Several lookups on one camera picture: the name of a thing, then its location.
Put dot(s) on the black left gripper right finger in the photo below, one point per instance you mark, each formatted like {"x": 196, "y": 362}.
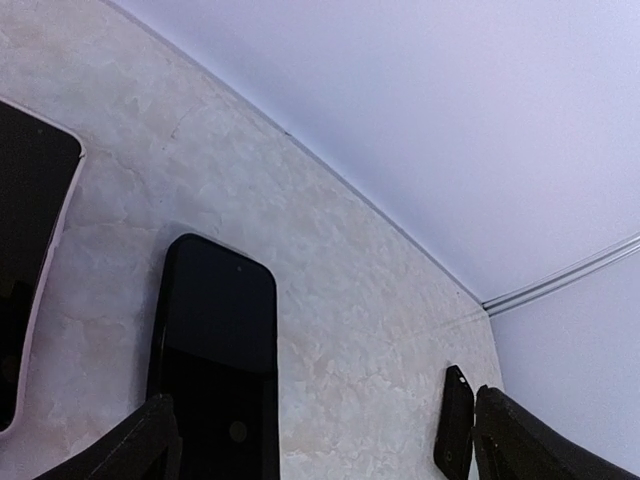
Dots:
{"x": 511, "y": 443}

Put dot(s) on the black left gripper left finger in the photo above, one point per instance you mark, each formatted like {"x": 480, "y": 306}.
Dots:
{"x": 145, "y": 445}

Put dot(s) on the black phone case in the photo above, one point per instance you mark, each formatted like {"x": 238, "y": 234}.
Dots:
{"x": 157, "y": 325}
{"x": 453, "y": 447}

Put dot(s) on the purple edged black phone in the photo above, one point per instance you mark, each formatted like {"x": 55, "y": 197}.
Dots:
{"x": 220, "y": 340}

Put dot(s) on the large black phone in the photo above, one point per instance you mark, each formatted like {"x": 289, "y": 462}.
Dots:
{"x": 30, "y": 210}

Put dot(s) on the right aluminium frame post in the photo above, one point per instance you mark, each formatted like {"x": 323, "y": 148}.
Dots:
{"x": 563, "y": 278}

